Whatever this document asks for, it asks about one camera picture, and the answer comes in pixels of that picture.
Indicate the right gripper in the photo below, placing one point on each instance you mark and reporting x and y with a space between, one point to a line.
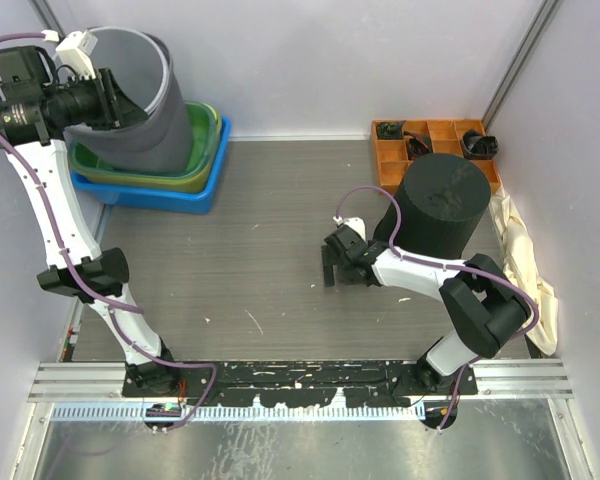
328 261

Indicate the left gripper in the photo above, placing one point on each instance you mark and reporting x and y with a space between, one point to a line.
115 109

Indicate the grey mesh waste basket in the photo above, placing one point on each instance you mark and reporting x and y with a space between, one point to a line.
166 146

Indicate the black ribbed bin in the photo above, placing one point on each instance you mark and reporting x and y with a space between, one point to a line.
442 198

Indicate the light grey round bucket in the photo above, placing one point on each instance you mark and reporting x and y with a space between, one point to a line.
141 68

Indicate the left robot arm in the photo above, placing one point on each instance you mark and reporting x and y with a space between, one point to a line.
35 109

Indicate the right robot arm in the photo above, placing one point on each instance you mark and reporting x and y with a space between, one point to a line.
486 310

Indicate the green plastic tub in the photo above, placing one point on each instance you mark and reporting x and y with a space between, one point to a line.
206 126

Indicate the blue plastic tub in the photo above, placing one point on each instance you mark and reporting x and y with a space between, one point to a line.
163 200

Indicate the yellow-green plastic tub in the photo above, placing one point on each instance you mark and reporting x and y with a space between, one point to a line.
189 184

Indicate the orange compartment tray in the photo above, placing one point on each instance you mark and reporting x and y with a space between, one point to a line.
390 157

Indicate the black part in tray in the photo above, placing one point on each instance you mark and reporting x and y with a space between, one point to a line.
417 145
390 130
476 146

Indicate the cream cloth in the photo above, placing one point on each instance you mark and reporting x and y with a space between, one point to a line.
520 267

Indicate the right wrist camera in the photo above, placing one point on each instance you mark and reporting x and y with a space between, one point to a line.
355 223

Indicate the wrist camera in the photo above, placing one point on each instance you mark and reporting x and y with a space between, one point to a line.
355 223
74 51

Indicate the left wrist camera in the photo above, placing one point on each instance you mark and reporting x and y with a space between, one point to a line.
74 51

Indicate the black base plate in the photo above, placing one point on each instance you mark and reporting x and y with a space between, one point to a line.
294 384

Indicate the aluminium rail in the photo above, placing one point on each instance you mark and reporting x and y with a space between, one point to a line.
495 379

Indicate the white cable duct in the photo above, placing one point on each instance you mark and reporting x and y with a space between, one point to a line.
170 412

